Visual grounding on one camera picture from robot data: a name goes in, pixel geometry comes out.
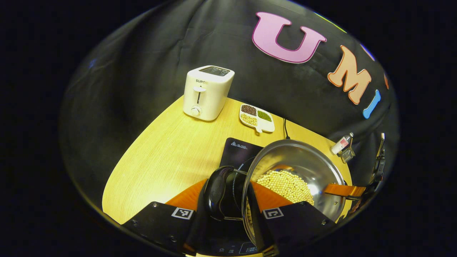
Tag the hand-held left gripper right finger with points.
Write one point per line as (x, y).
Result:
(262, 235)

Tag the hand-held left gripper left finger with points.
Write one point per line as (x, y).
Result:
(194, 235)

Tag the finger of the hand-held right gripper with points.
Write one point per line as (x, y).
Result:
(344, 191)

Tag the black induction cooktop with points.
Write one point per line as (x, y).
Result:
(239, 153)

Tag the clear bottle with pink label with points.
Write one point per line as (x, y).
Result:
(341, 144)

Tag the pile of soybeans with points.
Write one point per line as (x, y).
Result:
(285, 185)

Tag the white divided dish with beans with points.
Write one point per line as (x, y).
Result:
(266, 125)

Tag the white toaster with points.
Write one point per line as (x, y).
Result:
(207, 96)

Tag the black backdrop cloth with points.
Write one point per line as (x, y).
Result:
(142, 53)

